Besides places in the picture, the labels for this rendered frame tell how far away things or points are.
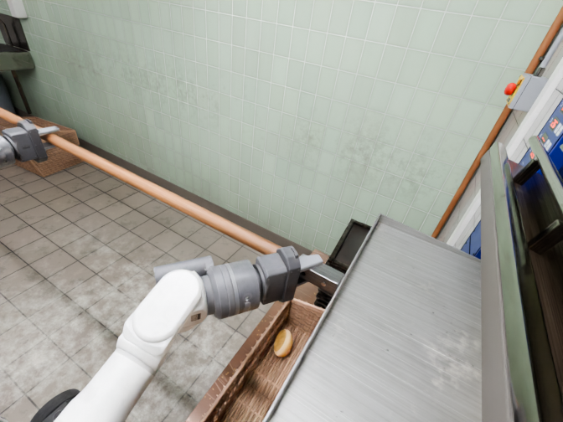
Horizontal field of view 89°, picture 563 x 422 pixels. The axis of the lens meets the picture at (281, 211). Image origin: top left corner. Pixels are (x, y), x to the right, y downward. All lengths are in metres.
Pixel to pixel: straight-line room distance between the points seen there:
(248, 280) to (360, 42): 1.38
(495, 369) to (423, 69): 1.43
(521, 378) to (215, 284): 0.37
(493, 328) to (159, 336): 0.37
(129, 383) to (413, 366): 0.40
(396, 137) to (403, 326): 1.24
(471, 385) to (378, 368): 0.14
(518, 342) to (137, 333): 0.40
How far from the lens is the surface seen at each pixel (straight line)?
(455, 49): 1.59
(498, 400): 0.27
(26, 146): 1.09
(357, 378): 0.50
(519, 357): 0.27
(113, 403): 0.47
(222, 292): 0.48
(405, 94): 1.63
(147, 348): 0.45
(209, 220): 0.65
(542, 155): 0.60
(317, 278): 0.55
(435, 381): 0.55
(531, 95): 1.27
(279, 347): 1.11
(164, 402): 1.74
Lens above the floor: 1.61
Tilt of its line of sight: 36 degrees down
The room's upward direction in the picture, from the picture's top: 9 degrees clockwise
